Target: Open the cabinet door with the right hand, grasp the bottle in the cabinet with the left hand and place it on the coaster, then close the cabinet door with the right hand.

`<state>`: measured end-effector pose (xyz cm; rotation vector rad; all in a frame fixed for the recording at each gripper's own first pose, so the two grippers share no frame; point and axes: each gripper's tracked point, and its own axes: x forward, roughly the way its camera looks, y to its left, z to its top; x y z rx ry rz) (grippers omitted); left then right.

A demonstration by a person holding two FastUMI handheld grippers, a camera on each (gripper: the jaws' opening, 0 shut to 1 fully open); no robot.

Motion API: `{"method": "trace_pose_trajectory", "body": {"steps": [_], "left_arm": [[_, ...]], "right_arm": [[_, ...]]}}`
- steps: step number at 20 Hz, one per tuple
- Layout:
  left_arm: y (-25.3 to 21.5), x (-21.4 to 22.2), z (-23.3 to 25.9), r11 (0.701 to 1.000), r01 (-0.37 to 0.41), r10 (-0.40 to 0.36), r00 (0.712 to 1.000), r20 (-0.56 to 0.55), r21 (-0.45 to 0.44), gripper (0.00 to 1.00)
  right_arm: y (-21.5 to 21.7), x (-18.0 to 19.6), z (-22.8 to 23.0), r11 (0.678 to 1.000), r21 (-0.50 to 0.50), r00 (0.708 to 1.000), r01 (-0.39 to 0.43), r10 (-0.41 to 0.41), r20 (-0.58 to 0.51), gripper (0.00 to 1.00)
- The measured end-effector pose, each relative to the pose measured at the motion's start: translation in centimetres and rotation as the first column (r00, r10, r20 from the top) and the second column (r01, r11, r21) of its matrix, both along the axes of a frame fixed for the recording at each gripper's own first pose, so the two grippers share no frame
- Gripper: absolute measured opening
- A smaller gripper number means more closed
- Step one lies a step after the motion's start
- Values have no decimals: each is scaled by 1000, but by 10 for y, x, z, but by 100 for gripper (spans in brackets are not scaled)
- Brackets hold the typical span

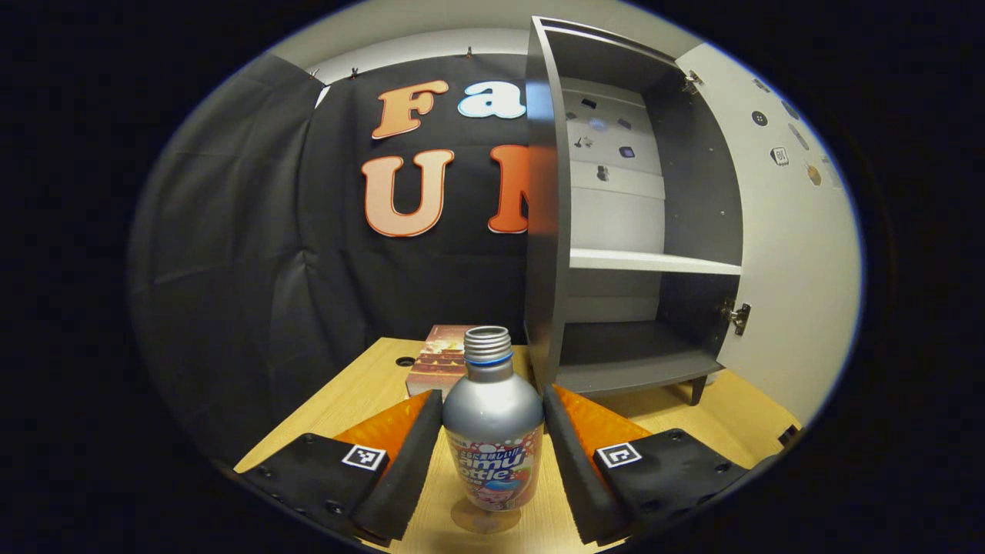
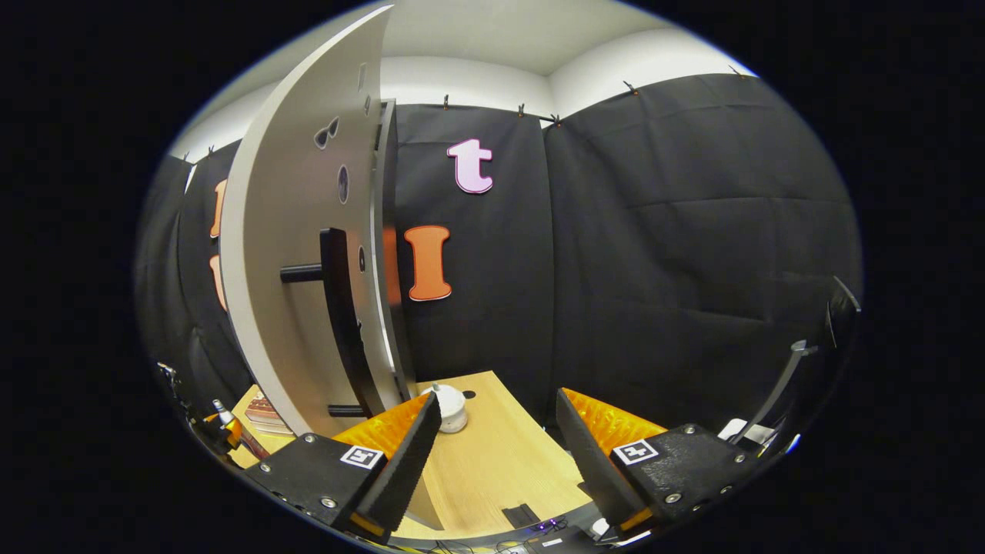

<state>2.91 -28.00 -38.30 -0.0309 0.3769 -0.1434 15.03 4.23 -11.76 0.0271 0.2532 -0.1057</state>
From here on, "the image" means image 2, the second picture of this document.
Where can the black metal stand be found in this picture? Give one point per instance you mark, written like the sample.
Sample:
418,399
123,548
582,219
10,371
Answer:
781,385

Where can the black backdrop cloth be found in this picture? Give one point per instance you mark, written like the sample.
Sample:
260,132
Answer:
654,269

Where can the white flat object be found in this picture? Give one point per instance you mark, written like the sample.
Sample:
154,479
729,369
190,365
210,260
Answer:
742,431

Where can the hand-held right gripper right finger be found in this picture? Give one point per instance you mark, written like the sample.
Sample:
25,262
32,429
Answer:
596,469

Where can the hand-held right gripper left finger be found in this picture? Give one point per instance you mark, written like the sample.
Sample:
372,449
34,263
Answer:
404,469

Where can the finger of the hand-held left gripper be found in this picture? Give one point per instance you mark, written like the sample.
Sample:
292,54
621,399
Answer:
212,432

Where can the grey cabinet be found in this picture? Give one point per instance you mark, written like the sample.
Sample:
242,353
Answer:
402,346

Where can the beige cabinet door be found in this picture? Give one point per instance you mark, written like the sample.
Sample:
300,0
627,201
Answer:
292,192

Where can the black electronic device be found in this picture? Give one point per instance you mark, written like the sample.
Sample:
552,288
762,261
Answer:
565,538

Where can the white lidded ceramic pot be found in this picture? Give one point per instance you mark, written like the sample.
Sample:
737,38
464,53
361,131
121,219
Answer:
450,412

